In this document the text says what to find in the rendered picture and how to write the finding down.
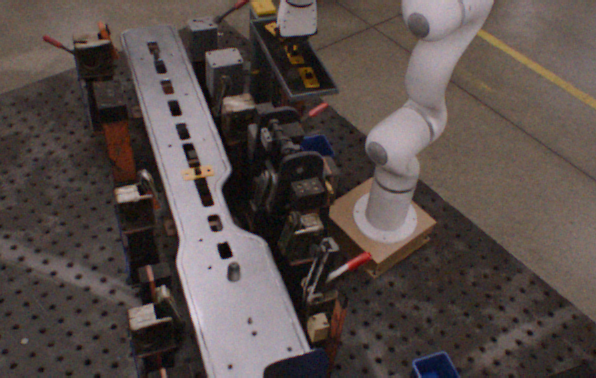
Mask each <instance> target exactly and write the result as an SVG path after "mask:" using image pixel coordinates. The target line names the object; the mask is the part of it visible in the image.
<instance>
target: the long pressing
mask: <svg viewBox="0 0 596 378"><path fill-rule="evenodd" d="M119 38H120V42H121V45H122V48H123V53H124V56H125V60H126V63H127V66H128V71H129V74H130V77H131V81H132V84H133V88H135V92H136V95H137V98H138V102H139V106H140V109H141V113H142V116H143V119H144V124H145V127H146V130H147V134H148V137H149V142H150V145H152V148H153V152H154V156H155V159H156V163H157V166H158V169H159V174H160V177H161V180H162V184H163V187H164V191H165V195H166V198H167V201H169V205H170V209H171V212H172V216H173V219H174V224H175V227H176V230H177V234H178V237H179V246H178V251H177V255H176V261H175V265H176V269H177V273H178V278H179V281H180V285H181V288H182V293H183V296H184V300H186V303H187V307H188V311H189V315H190V318H191V322H192V326H193V330H194V333H195V337H196V340H197V345H198V348H199V352H200V355H201V360H203V363H204V367H205V371H206V374H207V378H262V371H263V368H264V367H265V366H266V365H268V364H269V363H272V362H275V361H278V360H282V359H285V357H289V356H293V355H296V354H299V353H303V352H307V351H311V350H312V349H311V347H310V344H309V342H308V339H307V336H306V334H305V331H303V329H302V326H301V323H300V320H299V318H298V316H297V313H296V311H295V308H294V305H293V302H292V300H291V298H290V295H289V293H288V289H286V287H285V284H284V282H283V279H282V277H281V275H280V271H279V269H278V266H277V264H276V261H275V259H274V257H273V253H272V251H271V248H269V246H268V244H267V242H266V241H265V239H264V238H262V237H260V236H258V235H256V234H252V233H250V232H247V231H245V230H243V229H240V228H239V227H237V226H235V225H234V222H233V220H232V217H231V214H230V212H229V209H228V205H227V203H226V200H225V198H224V195H223V192H222V190H223V187H224V185H225V184H226V183H227V182H228V180H229V179H230V178H231V176H232V165H231V163H230V160H229V158H228V154H227V152H226V150H225V147H224V145H223V142H222V140H221V136H220V134H218V131H217V129H216V126H215V124H214V120H213V118H212V115H211V113H210V110H209V108H208V106H207V102H206V100H205V97H204V95H203V92H201V90H200V86H199V84H198V81H197V79H196V76H195V74H194V71H193V68H192V65H191V63H190V60H189V58H188V56H187V52H186V50H184V47H183V45H182V42H181V40H180V37H179V34H178V31H177V29H176V27H175V26H174V25H172V24H165V25H156V26H148V27H140V28H131V29H126V30H124V31H122V32H121V33H120V36H119ZM152 42H156V43H157V45H158V48H159V51H160V59H154V57H153V56H154V55H151V52H149V49H148V46H147V43H152ZM171 55H173V56H171ZM141 59H143V60H141ZM155 61H163V63H164V66H165V69H166V72H167V73H165V74H157V71H156V67H155V64H154V62H155ZM163 80H170V81H171V83H172V86H173V90H174V94H170V95H165V94H164V92H163V90H162V86H161V83H160V82H161V81H163ZM186 94H188V95H186ZM170 101H177V102H178V105H179V108H180V110H181V113H182V115H181V116H175V117H174V116H172V114H171V111H170V108H169V105H167V102H170ZM178 124H186V125H187V128H188V131H189V134H190V136H191V139H190V140H184V141H181V140H180V139H179V135H178V132H177V129H176V125H178ZM203 140H205V141H203ZM184 144H193V146H194V149H195V151H196V154H197V158H198V161H199V163H200V166H207V165H212V167H213V170H214V174H215V175H214V176H210V177H205V179H206V181H207V184H208V187H209V190H210V193H211V196H212V199H213V202H214V205H212V207H207V208H205V207H203V203H201V200H200V197H199V194H198V192H197V188H196V185H195V182H194V181H195V179H194V180H189V181H183V179H182V176H181V170H184V169H190V166H189V163H188V160H187V158H186V154H184V151H183V148H182V145H184ZM170 145H171V146H172V147H169V146H170ZM213 215H217V216H218V217H220V219H221V222H222V226H223V231H220V232H212V231H211V228H210V226H209V222H208V217H209V216H213ZM199 238H201V239H203V242H199V241H198V239H199ZM222 243H228V244H229V246H230V249H231V252H232V255H233V257H232V258H230V259H226V260H223V259H221V256H220V253H218V250H217V247H216V246H217V245H218V244H222ZM232 261H237V262H238V263H239V264H240V266H241V279H240V280H239V281H235V282H232V281H229V280H228V279H227V266H228V264H229V263H230V262H232ZM209 266H211V267H212V268H211V269H208V267H209ZM248 317H251V318H252V323H250V325H249V323H248V322H247V320H248ZM252 331H256V332H257V335H255V336H254V335H251V332H252ZM288 348H292V351H288ZM229 365H232V368H231V369H229V368H228V366H229Z"/></svg>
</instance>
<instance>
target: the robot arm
mask: <svg viewBox="0 0 596 378"><path fill-rule="evenodd" d="M494 1H495V0H402V15H403V20H404V23H405V25H407V27H408V28H409V30H410V31H411V32H412V33H413V34H414V35H415V37H416V38H417V39H419V41H418V42H417V44H416V46H415V48H414V50H413V52H412V56H411V59H410V62H409V65H408V69H407V73H406V79H404V89H406V93H407V94H408V96H409V97H410V98H409V100H408V101H407V102H406V103H404V106H403V107H401V108H400V109H399V110H397V111H396V112H394V113H393V114H391V115H390V116H387V117H386V118H384V119H383V120H382V122H380V123H379V124H378V125H377V126H376V127H375V128H374V129H373V130H372V131H370V132H369V134H368V136H367V140H366V143H365V150H366V152H367V154H368V157H369V158H370V159H372V160H373V161H374V162H375V163H376V168H375V174H374V178H373V182H372V187H370V192H369V193H368V194H366V195H364V196H363V197H361V198H360V199H359V200H358V201H357V203H356V205H355V209H353V220H355V224H356V226H357V227H358V229H359V230H360V231H361V232H362V233H363V234H364V235H365V236H367V237H368V238H370V239H373V241H376V242H379V243H385V244H393V243H398V242H401V241H403V239H406V238H408V237H409V236H410V235H411V234H412V233H413V232H414V229H415V227H416V222H417V217H416V213H415V210H414V208H413V207H412V204H411V200H412V197H413V194H414V190H415V186H416V183H417V180H418V176H419V163H418V160H417V158H416V157H415V156H416V154H417V153H418V152H420V151H421V150H423V149H424V148H426V147H427V146H428V145H430V144H431V143H432V142H434V141H435V140H436V139H437V137H438V136H440V135H441V133H442V132H443V130H444V128H445V126H446V122H447V109H446V105H445V91H446V88H447V84H448V82H449V79H450V77H451V74H452V72H453V68H454V66H455V64H456V62H458V60H459V59H460V57H461V56H462V54H463V51H464V50H465V49H466V47H467V46H468V44H469V43H470V42H471V40H472V39H473V37H475V36H476V34H477V32H478V31H479V30H480V28H481V27H482V25H483V23H484V22H485V20H486V18H487V16H488V14H489V12H490V10H491V7H493V5H494ZM316 21H317V11H316V0H281V3H280V7H279V12H278V20H277V27H278V28H277V30H276V32H275V37H276V38H278V39H282V40H283V41H285V42H286V52H288V54H289V55H290V57H291V58H293V52H294V45H293V35H299V39H298V40H297V45H296V50H297V51H298V56H299V57H301V52H302V51H303V44H306V41H307V40H308V39H310V38H311V37H312V35H315V34H317V33H318V32H317V29H316Z"/></svg>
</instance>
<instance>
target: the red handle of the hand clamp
mask: <svg viewBox="0 0 596 378"><path fill-rule="evenodd" d="M370 257H373V255H372V253H370V252H369V251H368V252H367V251H364V252H363V253H361V254H359V255H358V257H356V258H353V259H352V260H350V261H349V262H347V263H346V264H345V265H344V266H342V267H340V268H339V269H336V270H335V271H333V272H331V274H330V275H328V278H327V280H326V282H325V285H324V287H326V286H327V285H329V284H331V283H332V282H334V281H335V280H338V279H340V278H341V277H343V276H345V275H346V274H348V272H349V271H353V270H355V269H357V268H358V267H360V266H362V265H363V264H365V263H367V262H368V261H370V260H372V258H370ZM324 287H323V288H324Z"/></svg>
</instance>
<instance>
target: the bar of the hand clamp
mask: <svg viewBox="0 0 596 378"><path fill-rule="evenodd" d="M341 249H342V246H341V245H338V244H335V243H334V241H333V238H332V237H328V238H323V241H322V243H321V246H319V248H318V246H317V245H316V244H312V245H311V246H310V255H311V257H312V258H313V259H315V260H314V262H313V265H312V268H311V270H310V274H309V276H308V279H307V282H306V284H305V287H303V291H305V292H308V287H309V285H312V284H314V285H313V287H312V291H311V293H310V296H309V298H310V297H311V296H312V295H314V294H317V293H322V289H323V287H324V285H325V282H326V280H327V278H328V275H329V272H330V269H331V267H332V265H333V262H334V260H335V257H336V254H338V252H339V250H341ZM309 298H308V301H309Z"/></svg>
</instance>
